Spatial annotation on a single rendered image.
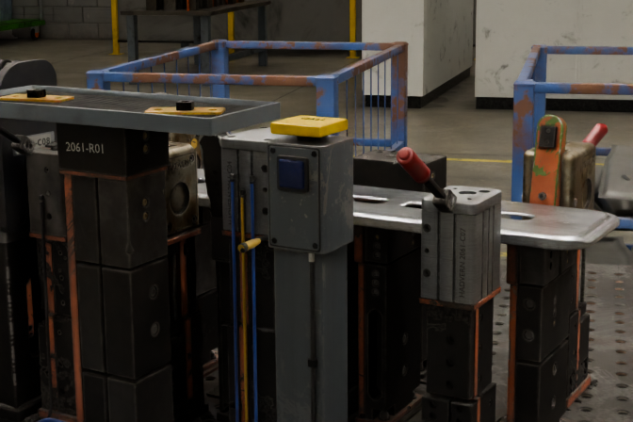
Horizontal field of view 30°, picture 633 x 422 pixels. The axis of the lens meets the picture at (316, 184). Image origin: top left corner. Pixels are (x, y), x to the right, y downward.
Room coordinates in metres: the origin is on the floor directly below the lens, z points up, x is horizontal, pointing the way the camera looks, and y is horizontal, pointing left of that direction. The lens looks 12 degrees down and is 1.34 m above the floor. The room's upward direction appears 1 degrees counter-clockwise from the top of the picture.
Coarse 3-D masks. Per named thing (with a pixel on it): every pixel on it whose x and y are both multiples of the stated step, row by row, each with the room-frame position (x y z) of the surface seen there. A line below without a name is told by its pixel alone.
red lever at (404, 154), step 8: (400, 152) 1.17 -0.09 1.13; (408, 152) 1.17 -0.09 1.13; (400, 160) 1.17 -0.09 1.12; (408, 160) 1.17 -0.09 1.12; (416, 160) 1.18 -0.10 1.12; (408, 168) 1.17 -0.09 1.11; (416, 168) 1.18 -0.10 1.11; (424, 168) 1.19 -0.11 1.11; (416, 176) 1.19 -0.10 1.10; (424, 176) 1.20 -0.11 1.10; (424, 184) 1.23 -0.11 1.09; (432, 184) 1.22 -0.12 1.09; (432, 192) 1.24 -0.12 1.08; (440, 192) 1.24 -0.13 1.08; (448, 192) 1.25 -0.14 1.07; (432, 200) 1.25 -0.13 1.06; (440, 200) 1.25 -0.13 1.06; (448, 200) 1.25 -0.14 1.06; (456, 200) 1.27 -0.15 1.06; (440, 208) 1.26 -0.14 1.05; (448, 208) 1.25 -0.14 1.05
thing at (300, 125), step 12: (288, 120) 1.21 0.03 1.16; (300, 120) 1.21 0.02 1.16; (312, 120) 1.21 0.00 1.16; (324, 120) 1.21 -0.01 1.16; (336, 120) 1.21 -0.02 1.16; (276, 132) 1.19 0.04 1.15; (288, 132) 1.18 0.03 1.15; (300, 132) 1.18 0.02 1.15; (312, 132) 1.17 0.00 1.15; (324, 132) 1.17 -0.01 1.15; (336, 132) 1.20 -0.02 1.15
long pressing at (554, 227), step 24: (360, 192) 1.59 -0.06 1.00; (384, 192) 1.59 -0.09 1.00; (408, 192) 1.59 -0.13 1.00; (360, 216) 1.45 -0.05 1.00; (384, 216) 1.44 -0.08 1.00; (408, 216) 1.45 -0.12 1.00; (528, 216) 1.45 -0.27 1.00; (552, 216) 1.44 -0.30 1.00; (576, 216) 1.44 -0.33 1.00; (600, 216) 1.44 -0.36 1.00; (504, 240) 1.35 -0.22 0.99; (528, 240) 1.34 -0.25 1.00; (552, 240) 1.33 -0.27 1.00; (576, 240) 1.32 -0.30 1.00
